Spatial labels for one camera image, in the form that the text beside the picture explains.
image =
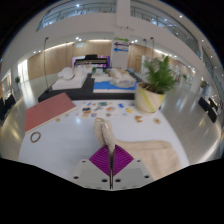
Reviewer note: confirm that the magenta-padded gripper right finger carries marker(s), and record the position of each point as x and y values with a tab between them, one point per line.
121	160

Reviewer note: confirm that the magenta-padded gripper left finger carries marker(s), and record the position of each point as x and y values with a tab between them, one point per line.
100	160

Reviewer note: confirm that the beige towel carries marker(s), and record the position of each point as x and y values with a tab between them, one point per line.
150	153

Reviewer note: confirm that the small wooden piece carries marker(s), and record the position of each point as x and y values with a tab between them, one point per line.
138	118
156	120

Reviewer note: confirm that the potted green plant, white pot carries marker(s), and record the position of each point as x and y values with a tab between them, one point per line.
148	100

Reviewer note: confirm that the black display platform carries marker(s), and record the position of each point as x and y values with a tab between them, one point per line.
83	94

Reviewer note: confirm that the red flat rectangular board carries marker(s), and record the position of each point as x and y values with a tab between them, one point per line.
48	111

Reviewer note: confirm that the white model on blue base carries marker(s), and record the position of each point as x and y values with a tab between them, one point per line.
106	87

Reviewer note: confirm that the white architectural model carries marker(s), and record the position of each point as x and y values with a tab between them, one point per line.
68	83

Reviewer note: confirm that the black piano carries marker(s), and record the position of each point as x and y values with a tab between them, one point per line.
90	61

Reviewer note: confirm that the black seating group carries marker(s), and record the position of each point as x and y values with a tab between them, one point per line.
6	105
210	110

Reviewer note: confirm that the sign with coloured arrows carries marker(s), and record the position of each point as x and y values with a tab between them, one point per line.
121	50

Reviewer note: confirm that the small background potted plant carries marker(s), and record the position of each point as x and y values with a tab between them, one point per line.
17	80

